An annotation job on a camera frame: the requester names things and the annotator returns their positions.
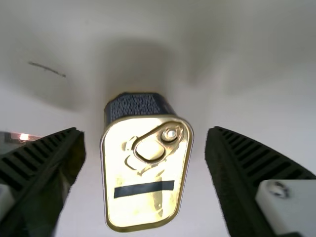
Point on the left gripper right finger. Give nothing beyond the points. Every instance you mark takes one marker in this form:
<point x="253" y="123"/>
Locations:
<point x="242" y="177"/>

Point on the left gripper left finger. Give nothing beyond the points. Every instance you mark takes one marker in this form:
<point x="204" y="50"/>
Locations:
<point x="37" y="177"/>

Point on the gold rectangular tin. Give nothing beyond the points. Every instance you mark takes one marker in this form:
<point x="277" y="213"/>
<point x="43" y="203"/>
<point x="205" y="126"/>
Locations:
<point x="143" y="177"/>

